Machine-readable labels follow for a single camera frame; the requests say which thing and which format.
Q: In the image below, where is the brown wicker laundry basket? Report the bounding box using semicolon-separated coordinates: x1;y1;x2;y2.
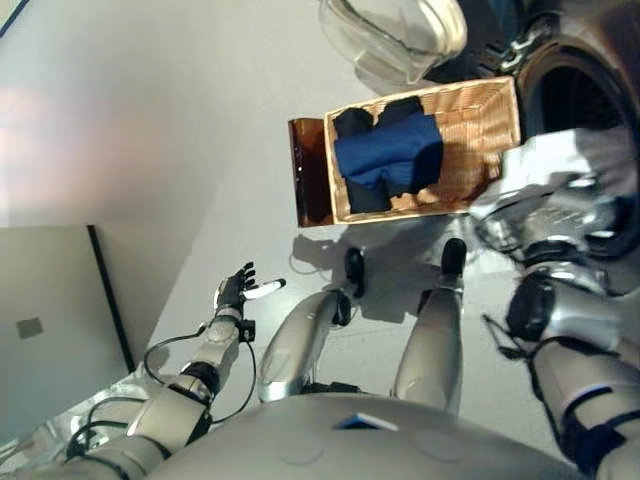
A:
323;75;523;227

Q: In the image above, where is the grey front-load washing machine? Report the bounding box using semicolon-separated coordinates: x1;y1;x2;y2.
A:
469;0;640;301

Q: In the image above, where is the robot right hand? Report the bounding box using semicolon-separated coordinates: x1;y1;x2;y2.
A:
523;178;627;252

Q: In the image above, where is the thin white floor cable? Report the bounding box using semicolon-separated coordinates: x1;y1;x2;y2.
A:
288;248;347;282

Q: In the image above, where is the grey board black edge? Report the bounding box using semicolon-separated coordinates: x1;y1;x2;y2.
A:
0;223;137;447

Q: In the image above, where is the blue garment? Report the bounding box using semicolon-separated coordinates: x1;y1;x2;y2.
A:
333;113;446;195

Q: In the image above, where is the black garment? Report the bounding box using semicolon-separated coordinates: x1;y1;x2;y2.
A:
333;97;427;215

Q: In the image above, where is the round glass washer door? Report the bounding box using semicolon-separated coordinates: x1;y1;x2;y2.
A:
317;0;502;87

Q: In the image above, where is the robot right leg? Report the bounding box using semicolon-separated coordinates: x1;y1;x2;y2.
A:
392;238;469;417

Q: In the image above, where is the dark brown wooden stool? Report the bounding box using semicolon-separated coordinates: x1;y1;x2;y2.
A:
288;117;337;230

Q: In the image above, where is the robot grey torso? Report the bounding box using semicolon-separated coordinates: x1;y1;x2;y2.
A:
149;392;592;480

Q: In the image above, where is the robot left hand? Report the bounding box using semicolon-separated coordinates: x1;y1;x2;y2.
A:
214;262;288;316

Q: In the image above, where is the white grey garment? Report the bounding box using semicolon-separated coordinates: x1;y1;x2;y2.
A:
469;127;637;237

